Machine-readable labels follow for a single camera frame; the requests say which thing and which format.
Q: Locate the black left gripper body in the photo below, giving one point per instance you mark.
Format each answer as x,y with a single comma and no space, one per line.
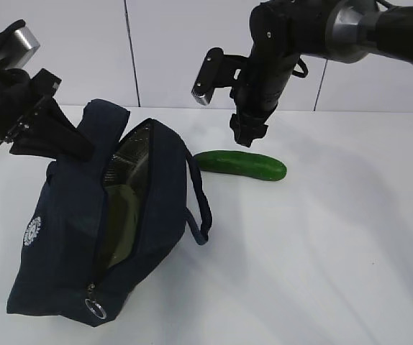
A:
19,95

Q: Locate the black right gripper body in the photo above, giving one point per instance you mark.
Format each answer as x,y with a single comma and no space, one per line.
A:
256,95

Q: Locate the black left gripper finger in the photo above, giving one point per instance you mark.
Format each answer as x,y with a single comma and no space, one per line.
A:
47,122
34,147

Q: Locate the green cucumber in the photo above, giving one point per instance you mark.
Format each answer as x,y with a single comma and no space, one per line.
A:
250,165

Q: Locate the glass container with green lid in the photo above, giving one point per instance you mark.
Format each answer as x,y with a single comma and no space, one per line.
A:
121,228

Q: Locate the dark blue lunch bag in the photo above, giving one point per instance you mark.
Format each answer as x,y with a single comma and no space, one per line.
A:
60,272

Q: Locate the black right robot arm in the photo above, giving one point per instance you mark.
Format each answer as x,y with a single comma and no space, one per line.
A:
284,31

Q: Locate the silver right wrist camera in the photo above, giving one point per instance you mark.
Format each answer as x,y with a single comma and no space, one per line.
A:
218,70

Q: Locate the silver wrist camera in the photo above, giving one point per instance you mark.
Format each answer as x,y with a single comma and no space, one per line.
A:
218,70
17,45

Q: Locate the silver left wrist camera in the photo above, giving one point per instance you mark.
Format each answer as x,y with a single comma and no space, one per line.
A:
17,45

